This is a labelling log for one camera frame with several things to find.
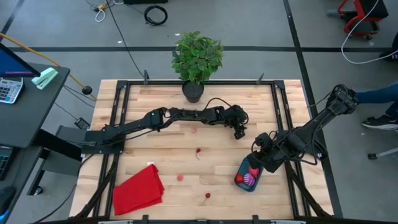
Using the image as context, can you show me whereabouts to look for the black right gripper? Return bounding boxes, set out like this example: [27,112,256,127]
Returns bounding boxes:
[248,133,285,174]

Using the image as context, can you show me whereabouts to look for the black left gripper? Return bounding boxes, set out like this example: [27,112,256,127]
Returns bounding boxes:
[222,105,249,140]

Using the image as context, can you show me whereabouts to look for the purple spiky ball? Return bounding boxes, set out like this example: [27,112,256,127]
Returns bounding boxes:
[243,173,256,187]

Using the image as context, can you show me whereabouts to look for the teal plastic tupperware bin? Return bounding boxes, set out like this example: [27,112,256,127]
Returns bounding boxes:
[234,155,264,193]

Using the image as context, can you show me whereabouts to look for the black plant pot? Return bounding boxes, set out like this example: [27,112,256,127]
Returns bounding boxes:
[182,80,205,104]

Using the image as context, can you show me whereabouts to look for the green leafy artificial plant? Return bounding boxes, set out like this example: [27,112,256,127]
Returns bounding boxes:
[171,30,224,84]

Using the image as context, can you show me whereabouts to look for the red folded cloth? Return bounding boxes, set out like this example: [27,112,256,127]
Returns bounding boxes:
[112,164,165,217]

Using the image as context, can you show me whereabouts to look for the person's shoe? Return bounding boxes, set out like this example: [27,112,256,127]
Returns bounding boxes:
[361,114,398,131]

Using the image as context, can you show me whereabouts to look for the grey office chair base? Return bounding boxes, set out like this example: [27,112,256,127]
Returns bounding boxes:
[368,129,398,161]

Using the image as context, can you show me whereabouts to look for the person's leg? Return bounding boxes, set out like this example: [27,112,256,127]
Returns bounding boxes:
[354,82,398,105]
[385,101,398,121]

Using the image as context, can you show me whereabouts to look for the black power adapter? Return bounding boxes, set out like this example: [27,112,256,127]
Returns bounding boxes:
[74,117,91,131]

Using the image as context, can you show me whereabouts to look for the black box on floor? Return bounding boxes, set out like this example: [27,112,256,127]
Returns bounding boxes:
[123,0,169,5]

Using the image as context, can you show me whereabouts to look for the black object with white print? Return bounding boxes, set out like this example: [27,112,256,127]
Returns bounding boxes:
[379,40,398,62]

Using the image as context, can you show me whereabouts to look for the red and black cart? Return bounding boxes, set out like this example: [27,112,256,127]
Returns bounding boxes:
[326,0,389,40]

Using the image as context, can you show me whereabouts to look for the mint green stapler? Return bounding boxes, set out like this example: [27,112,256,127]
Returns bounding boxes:
[30,67,59,91]

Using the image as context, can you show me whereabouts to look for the black desk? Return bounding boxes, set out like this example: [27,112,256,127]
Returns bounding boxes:
[0,62,71,149]

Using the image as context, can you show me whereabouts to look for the yellow rod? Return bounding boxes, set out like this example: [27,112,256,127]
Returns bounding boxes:
[0,32,97,101]

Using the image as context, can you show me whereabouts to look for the dark grey low desk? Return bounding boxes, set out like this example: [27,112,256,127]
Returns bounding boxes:
[0,145,44,224]

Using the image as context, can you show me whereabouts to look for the grey desk calculator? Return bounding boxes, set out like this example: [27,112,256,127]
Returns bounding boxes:
[0,77,25,105]

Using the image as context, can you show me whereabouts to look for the computer monitor with blue screen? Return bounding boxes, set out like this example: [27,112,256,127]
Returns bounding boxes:
[0,42,41,78]

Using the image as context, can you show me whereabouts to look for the black keyboard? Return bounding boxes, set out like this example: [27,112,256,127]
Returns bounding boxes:
[0,146,13,181]

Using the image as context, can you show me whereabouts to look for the black computer mouse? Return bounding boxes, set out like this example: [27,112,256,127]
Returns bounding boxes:
[0,185,16,217]

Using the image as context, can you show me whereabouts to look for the black metal table frame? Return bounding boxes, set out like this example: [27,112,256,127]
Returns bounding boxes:
[73,70,335,224]

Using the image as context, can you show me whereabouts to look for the long white floor cable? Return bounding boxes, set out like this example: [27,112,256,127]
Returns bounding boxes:
[341,0,398,65]

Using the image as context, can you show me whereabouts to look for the coiled black cable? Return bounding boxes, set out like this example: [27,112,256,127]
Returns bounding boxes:
[143,4,169,27]

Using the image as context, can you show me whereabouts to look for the long thin black floor cable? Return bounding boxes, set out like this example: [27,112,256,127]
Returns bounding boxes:
[105,0,147,80]

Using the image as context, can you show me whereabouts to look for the short white cable loop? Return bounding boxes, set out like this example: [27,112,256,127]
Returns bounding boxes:
[94,7,106,23]

